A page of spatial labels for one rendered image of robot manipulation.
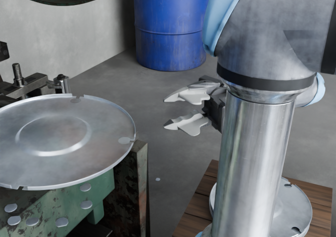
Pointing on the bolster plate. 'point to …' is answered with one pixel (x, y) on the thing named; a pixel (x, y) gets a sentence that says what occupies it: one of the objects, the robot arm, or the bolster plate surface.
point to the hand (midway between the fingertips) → (168, 110)
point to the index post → (63, 80)
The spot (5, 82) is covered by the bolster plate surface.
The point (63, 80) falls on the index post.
